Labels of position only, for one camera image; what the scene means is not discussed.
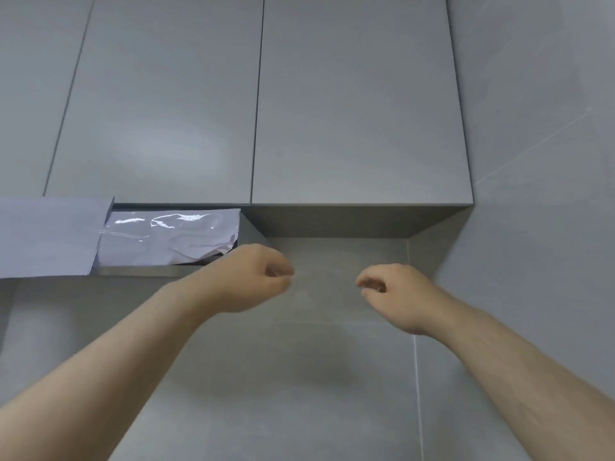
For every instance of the grey range hood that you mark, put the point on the grey range hood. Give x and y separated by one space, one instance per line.
48 235

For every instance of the person's left hand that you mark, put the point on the person's left hand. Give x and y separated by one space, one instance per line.
245 283

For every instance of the person's left forearm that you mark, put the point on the person's left forearm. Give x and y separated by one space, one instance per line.
96 369

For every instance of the person's right forearm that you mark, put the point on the person's right forearm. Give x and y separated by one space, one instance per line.
519 379

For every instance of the white wall cabinet door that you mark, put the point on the white wall cabinet door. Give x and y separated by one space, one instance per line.
360 91
158 91
33 91

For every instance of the person's right hand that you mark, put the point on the person's right hand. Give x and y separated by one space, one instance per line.
408 297

